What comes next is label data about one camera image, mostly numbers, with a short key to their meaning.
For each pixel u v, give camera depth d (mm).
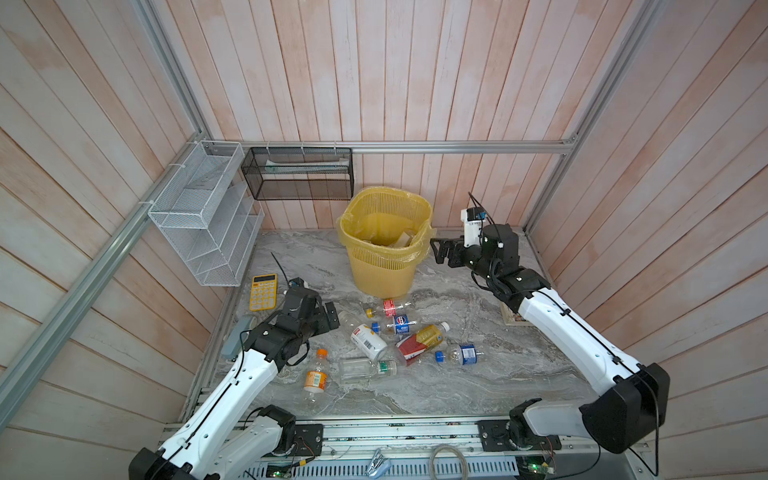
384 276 903
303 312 584
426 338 849
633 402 391
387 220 1010
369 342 841
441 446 730
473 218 649
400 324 880
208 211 687
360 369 839
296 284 697
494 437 731
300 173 1017
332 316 706
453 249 675
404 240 978
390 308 926
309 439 732
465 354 820
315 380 780
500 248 551
